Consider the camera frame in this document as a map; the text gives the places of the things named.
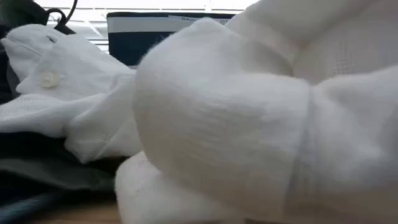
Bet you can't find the white sock pair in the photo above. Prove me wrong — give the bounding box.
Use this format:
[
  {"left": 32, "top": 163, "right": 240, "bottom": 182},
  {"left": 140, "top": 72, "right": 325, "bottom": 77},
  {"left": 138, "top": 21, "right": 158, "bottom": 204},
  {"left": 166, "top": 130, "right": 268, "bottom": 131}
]
[{"left": 114, "top": 17, "right": 398, "bottom": 224}]

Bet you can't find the white button shirt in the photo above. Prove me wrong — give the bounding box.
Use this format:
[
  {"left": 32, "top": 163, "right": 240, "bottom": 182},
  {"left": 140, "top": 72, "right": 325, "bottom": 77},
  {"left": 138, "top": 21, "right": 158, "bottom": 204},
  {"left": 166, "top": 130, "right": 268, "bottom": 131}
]
[{"left": 0, "top": 0, "right": 398, "bottom": 164}]

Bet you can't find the dark grey garment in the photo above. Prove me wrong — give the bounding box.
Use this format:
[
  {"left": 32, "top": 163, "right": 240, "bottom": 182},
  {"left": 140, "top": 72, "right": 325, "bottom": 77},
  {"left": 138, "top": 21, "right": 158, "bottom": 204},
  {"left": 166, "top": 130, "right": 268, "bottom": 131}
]
[{"left": 0, "top": 130, "right": 127, "bottom": 195}]

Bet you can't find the navy white striped fabric basket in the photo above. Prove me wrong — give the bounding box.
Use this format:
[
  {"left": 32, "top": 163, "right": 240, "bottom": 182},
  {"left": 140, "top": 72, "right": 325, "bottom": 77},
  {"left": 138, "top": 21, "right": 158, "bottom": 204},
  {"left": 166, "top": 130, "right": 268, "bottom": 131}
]
[{"left": 106, "top": 11, "right": 237, "bottom": 67}]

